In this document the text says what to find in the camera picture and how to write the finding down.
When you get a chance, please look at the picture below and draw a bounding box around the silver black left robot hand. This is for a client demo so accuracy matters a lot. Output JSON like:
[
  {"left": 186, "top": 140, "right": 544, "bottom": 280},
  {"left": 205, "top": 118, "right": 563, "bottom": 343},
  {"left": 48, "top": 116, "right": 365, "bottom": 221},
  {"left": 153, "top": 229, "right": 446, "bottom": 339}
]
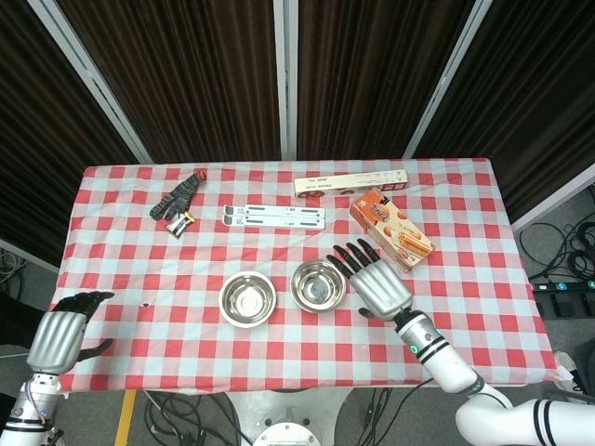
[{"left": 26, "top": 291, "right": 116, "bottom": 375}]

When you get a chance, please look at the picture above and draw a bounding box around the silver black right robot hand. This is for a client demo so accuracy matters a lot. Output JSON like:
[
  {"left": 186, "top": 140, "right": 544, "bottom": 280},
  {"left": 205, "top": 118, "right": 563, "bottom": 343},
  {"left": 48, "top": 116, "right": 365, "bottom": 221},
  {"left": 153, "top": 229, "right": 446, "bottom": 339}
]
[{"left": 326, "top": 238, "right": 415, "bottom": 322}]

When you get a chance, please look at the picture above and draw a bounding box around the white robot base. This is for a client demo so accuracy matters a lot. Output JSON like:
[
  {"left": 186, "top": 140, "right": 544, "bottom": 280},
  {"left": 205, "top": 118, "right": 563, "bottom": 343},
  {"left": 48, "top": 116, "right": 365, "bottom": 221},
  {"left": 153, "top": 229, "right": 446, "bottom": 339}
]
[{"left": 226, "top": 388, "right": 357, "bottom": 446}]

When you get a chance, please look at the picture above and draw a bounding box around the steel bowl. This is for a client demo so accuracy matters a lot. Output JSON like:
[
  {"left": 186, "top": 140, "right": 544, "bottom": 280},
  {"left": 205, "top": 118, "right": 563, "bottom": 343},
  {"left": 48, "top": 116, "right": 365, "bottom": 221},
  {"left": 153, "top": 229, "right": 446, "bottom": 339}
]
[
  {"left": 289, "top": 259, "right": 348, "bottom": 314},
  {"left": 218, "top": 272, "right": 277, "bottom": 329}
]

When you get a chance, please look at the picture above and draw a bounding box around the red white checkered tablecloth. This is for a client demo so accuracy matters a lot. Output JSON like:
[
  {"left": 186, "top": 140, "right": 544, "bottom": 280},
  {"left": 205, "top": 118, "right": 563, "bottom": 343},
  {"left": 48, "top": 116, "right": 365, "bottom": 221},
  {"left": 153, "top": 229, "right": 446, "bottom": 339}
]
[{"left": 48, "top": 157, "right": 560, "bottom": 397}]

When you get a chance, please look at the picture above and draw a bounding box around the orange biscuit box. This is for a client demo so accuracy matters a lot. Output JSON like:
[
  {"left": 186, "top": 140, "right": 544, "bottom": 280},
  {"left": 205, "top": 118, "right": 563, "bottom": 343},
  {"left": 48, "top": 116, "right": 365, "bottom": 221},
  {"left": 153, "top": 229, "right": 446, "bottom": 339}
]
[{"left": 349, "top": 188, "right": 438, "bottom": 274}]

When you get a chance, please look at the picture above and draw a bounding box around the long white cardboard box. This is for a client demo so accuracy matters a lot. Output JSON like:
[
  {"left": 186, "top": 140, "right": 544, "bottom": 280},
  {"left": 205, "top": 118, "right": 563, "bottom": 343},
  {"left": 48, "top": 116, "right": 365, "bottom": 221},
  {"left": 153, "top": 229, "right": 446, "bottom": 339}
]
[{"left": 293, "top": 169, "right": 411, "bottom": 201}]

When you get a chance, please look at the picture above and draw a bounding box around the white folding laptop stand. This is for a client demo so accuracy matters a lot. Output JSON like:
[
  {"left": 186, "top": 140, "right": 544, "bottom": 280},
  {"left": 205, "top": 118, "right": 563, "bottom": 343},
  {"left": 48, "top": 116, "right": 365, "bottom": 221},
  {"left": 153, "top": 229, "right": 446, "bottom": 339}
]
[{"left": 221, "top": 203, "right": 326, "bottom": 231}]

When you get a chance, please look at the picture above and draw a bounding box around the black white striped packet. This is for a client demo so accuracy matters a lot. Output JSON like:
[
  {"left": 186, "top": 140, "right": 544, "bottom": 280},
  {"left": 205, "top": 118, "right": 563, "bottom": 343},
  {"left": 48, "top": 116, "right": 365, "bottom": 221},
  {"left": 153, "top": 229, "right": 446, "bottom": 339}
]
[{"left": 165, "top": 211, "right": 196, "bottom": 240}]

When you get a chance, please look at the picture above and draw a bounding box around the black knitted glove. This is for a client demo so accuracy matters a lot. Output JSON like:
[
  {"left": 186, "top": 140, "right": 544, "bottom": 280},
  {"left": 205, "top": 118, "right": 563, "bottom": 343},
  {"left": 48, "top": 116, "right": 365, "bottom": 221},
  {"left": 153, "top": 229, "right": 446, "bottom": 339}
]
[{"left": 149, "top": 169, "right": 207, "bottom": 221}]

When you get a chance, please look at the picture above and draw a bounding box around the white sneaker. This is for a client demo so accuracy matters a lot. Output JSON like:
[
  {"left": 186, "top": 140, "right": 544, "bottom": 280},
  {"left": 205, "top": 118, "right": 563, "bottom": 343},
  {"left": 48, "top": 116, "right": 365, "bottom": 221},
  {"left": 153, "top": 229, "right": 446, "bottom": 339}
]
[{"left": 553, "top": 349, "right": 580, "bottom": 374}]

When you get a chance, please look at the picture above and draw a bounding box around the dark brown pleated partition panel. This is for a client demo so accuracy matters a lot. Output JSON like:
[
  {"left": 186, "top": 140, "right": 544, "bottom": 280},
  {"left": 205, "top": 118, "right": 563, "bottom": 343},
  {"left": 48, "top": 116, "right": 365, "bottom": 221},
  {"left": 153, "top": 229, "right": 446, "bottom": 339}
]
[
  {"left": 297, "top": 0, "right": 476, "bottom": 162},
  {"left": 0, "top": 0, "right": 141, "bottom": 267},
  {"left": 412, "top": 0, "right": 595, "bottom": 220},
  {"left": 59, "top": 0, "right": 283, "bottom": 164}
]

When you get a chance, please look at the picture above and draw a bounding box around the white partition frame post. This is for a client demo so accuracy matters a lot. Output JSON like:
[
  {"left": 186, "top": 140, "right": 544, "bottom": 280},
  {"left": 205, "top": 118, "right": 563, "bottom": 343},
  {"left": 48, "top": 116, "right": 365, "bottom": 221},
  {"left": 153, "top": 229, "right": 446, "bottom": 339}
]
[
  {"left": 403, "top": 0, "right": 495, "bottom": 160},
  {"left": 26, "top": 0, "right": 155, "bottom": 164},
  {"left": 272, "top": 0, "right": 299, "bottom": 162},
  {"left": 510, "top": 165, "right": 595, "bottom": 231},
  {"left": 0, "top": 238, "right": 62, "bottom": 272}
]

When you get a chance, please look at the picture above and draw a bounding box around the black floor cable bundle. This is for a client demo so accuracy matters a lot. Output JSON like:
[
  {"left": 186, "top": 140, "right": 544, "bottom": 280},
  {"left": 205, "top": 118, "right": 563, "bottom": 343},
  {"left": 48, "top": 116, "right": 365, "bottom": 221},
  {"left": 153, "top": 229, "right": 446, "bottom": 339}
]
[
  {"left": 138, "top": 388, "right": 255, "bottom": 446},
  {"left": 517, "top": 221, "right": 595, "bottom": 282}
]

